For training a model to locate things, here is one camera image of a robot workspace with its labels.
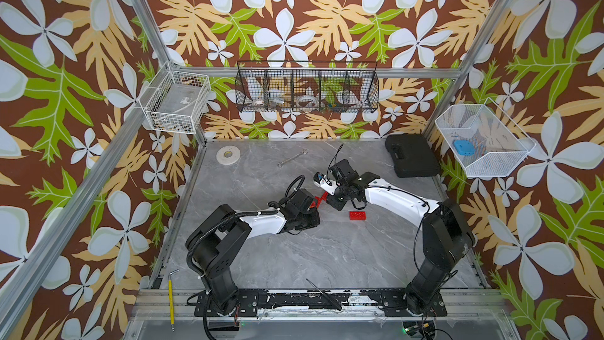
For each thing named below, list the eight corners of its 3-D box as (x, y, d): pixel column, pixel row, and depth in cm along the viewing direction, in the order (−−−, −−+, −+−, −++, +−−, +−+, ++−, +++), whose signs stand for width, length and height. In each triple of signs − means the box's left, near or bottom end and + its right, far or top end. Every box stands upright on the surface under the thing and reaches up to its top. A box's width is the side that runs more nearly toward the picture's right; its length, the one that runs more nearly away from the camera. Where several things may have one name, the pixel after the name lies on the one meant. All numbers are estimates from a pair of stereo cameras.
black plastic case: (395, 177, 109) (399, 169, 104) (382, 137, 126) (386, 128, 121) (439, 177, 109) (445, 169, 104) (420, 137, 126) (425, 129, 121)
